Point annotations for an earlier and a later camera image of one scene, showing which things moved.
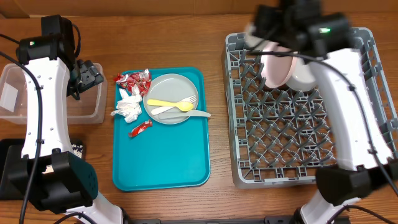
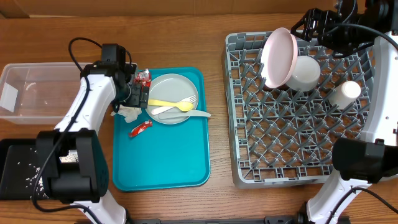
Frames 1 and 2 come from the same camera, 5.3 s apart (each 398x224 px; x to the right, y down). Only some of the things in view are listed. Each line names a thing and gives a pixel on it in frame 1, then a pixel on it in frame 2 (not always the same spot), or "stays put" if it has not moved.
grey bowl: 302,77 stays put
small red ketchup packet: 140,128 stays put
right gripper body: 272,25 → 327,20
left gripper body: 83,78 → 135,98
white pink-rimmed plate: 277,70 stays put
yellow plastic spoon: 183,106 stays put
